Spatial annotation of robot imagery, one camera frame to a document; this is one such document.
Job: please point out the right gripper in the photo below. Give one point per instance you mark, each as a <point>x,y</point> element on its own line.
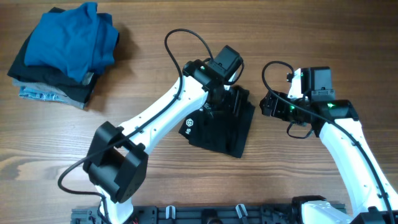
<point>277,109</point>

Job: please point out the blue folded shirt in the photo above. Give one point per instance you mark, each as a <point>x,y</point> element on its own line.
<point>75,41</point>

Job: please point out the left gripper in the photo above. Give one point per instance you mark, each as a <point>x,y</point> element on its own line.
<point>234,106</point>

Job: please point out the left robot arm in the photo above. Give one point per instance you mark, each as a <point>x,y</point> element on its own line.
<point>118,155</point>

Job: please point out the grey folded garment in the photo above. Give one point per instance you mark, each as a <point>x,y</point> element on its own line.
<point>43,88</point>

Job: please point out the black t-shirt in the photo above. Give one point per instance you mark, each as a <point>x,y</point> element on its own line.
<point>217,132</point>

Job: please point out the light blue denim garment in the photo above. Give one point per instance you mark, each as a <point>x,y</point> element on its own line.
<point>32,94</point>

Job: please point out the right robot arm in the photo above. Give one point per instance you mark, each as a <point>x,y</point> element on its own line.
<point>336,123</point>

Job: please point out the black folded garment in stack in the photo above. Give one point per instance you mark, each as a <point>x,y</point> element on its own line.
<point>19,67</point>

